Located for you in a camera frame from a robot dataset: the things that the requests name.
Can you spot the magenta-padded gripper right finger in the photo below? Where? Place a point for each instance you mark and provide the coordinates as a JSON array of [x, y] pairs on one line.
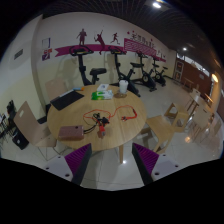
[[148, 163]]

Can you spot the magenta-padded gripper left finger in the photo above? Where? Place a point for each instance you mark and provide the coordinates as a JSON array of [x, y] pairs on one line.
[[75, 163]]

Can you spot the red charger block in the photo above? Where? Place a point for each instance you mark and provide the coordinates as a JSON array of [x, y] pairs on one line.
[[101, 131]]

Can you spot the pink power strip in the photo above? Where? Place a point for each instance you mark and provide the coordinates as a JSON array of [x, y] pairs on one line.
[[70, 132]]

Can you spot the light wooden chair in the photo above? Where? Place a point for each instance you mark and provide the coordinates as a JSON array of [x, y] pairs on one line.
[[161, 128]]

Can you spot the light wooden stool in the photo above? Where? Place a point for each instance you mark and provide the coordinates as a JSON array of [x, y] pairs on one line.
[[180, 115]]

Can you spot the black bag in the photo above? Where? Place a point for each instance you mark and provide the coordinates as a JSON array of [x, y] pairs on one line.
[[20, 140]]

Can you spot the green wet wipes pack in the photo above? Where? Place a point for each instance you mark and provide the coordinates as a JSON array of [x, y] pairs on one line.
[[100, 95]]

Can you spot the round wooden coaster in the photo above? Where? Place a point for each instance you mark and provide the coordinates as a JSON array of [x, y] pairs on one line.
[[120, 95]]

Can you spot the blue and orange marker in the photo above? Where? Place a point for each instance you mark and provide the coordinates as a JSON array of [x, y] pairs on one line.
[[80, 88]]

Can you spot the plain wooden chair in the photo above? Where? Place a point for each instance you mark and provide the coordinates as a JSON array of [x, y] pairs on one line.
[[56, 88]]

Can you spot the white plastic cup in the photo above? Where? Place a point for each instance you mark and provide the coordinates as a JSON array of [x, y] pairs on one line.
[[123, 86]]

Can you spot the white tissue pack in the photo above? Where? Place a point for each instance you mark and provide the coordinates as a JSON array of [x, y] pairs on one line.
[[102, 87]]

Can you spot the black chair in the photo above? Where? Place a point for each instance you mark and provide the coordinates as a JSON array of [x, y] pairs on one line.
[[10, 108]]

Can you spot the large black exercise bike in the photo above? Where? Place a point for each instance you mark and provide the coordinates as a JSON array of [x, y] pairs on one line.
[[81, 66]]

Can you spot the brown wooden cabinet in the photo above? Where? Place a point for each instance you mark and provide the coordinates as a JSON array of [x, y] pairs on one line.
[[196, 75]]

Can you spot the round ceiling light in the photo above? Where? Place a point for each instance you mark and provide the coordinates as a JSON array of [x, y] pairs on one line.
[[184, 48], [157, 5]]

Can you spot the glowing wall lamp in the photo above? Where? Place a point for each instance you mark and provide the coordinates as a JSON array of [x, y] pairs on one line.
[[214, 78]]

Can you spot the magenta wall banner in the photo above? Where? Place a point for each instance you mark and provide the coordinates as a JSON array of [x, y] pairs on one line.
[[65, 50]]

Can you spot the wall air vent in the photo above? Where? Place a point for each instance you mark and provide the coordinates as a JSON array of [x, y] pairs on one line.
[[18, 54]]

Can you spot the wall posters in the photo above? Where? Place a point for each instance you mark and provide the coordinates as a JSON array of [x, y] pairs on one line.
[[46, 42]]

